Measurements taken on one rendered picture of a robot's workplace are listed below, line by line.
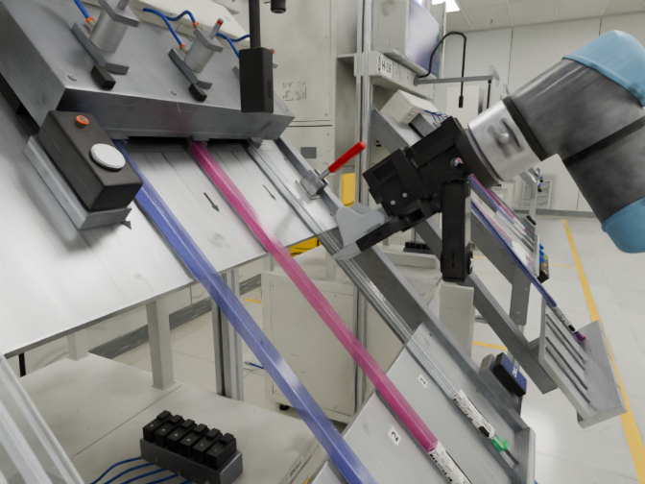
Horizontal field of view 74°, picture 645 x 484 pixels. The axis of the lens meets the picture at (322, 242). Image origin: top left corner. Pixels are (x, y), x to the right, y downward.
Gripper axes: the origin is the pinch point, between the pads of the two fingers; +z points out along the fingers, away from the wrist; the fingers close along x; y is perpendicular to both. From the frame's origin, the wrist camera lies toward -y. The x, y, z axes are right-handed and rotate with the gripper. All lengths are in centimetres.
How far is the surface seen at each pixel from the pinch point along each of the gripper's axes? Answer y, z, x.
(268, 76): 13.9, -12.7, 21.5
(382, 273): -4.6, 0.5, -8.1
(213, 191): 13.3, 3.6, 12.7
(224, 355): -4.5, 38.8, -10.2
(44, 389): 7, 72, 4
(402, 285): -7.5, -1.2, -8.1
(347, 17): 70, 3, -95
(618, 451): -112, 6, -123
